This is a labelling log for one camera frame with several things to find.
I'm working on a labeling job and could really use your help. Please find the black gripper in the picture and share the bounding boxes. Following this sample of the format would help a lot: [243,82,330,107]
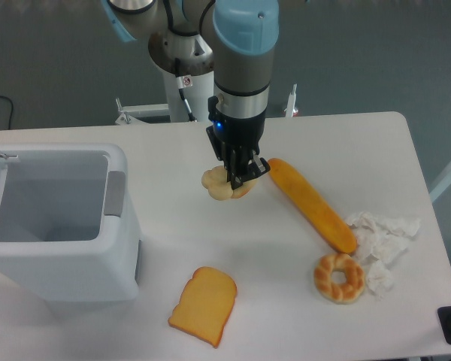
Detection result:
[206,96,270,190]

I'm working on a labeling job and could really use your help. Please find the round braided bread roll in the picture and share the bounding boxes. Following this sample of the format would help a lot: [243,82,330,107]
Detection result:
[201,165,258,201]

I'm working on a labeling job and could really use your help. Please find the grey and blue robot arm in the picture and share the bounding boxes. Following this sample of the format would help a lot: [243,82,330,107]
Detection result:
[102,1,280,189]

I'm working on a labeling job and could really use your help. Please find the long orange baguette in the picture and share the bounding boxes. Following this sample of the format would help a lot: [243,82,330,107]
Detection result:
[268,158,358,254]

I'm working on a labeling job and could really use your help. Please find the orange toast slice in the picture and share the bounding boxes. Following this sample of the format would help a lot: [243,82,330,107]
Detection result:
[168,266,238,348]

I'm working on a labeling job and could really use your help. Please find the large crumpled white tissue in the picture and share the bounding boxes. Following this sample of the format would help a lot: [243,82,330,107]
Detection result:
[345,211,421,265]

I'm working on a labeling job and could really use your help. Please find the small crumpled white tissue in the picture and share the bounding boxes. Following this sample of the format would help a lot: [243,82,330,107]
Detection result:
[366,260,394,299]

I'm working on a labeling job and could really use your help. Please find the white trash bin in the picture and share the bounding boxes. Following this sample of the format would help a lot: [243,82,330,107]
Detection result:
[0,143,141,302]

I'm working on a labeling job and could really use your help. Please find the twisted ring bread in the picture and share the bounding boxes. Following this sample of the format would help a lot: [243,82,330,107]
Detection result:
[313,253,365,304]

